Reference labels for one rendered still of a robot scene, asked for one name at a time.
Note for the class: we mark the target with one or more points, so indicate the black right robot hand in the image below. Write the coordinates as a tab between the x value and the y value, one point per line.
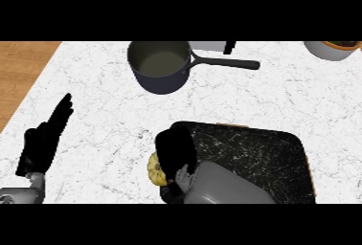
175	150

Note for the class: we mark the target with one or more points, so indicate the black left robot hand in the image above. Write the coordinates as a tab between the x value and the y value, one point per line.
45	140

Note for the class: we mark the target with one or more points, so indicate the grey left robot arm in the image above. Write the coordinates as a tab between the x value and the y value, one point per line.
26	192

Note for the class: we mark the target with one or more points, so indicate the black speckled tray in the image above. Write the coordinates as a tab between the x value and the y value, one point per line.
255	156

